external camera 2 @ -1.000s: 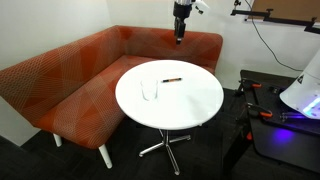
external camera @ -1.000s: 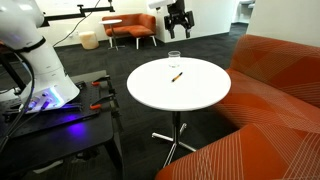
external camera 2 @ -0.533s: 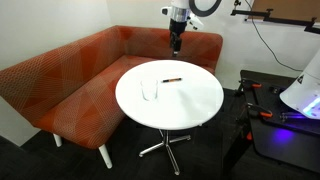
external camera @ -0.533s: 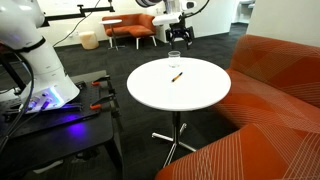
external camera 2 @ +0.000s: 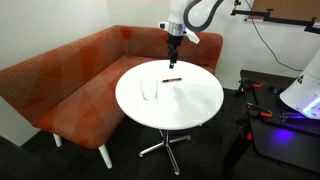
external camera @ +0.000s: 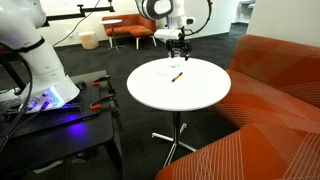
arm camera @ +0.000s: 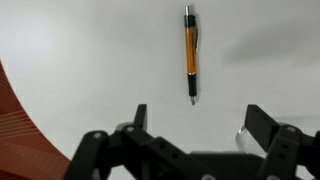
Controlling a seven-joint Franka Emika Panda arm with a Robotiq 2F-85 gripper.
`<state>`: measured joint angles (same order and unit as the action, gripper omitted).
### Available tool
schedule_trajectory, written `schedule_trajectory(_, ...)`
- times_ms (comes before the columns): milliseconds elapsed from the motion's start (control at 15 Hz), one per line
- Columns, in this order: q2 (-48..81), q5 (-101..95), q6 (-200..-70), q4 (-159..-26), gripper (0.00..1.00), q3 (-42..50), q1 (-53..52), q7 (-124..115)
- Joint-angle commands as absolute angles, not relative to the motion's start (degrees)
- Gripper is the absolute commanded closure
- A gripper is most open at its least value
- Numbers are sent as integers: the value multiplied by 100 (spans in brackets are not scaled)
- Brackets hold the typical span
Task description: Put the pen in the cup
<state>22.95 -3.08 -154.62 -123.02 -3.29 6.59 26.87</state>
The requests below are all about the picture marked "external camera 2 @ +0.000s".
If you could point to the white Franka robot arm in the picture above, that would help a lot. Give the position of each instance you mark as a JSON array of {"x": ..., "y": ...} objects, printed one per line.
[{"x": 203, "y": 10}]

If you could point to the white round pedestal table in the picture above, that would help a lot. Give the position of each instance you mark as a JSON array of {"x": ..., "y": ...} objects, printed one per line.
[{"x": 186, "y": 106}]

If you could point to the clear glass cup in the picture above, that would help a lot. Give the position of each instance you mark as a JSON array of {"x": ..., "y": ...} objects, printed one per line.
[{"x": 149, "y": 95}]

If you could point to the orange patterned corner sofa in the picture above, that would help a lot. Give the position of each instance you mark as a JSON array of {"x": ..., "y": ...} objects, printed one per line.
[{"x": 66, "y": 86}]

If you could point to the orange black bar clamp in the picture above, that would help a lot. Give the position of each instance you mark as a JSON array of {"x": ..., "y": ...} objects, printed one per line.
[
  {"x": 256, "y": 85},
  {"x": 265, "y": 114}
]

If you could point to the orange black click pen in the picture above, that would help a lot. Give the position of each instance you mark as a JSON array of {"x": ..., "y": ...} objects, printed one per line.
[{"x": 171, "y": 80}]

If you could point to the black robot mounting cart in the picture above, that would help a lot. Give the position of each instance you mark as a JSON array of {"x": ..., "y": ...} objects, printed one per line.
[{"x": 283, "y": 146}]

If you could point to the brown cork board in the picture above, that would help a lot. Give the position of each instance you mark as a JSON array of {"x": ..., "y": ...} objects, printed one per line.
[{"x": 286, "y": 8}]

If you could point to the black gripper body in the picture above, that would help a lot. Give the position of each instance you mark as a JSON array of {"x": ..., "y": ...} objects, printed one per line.
[{"x": 174, "y": 41}]

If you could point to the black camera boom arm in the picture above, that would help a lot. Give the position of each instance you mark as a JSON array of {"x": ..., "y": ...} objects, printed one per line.
[{"x": 283, "y": 20}]

